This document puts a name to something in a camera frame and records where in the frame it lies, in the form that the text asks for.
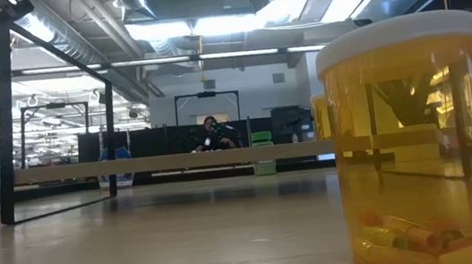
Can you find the orange pill bottle white cap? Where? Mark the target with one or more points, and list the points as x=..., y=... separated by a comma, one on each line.
x=407, y=129
x=320, y=117

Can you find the blue cap Tums bottle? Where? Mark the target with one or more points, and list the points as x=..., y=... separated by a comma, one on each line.
x=114, y=153

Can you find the person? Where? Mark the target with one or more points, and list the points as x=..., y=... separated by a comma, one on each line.
x=212, y=137

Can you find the long ceiling tube light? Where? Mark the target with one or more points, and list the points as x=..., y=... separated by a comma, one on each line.
x=231, y=54

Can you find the black gantry frame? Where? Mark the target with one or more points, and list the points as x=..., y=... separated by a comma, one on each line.
x=54, y=105
x=205, y=94

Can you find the wooden shelf with black frame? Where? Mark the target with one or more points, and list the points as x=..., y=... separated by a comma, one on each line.
x=176, y=162

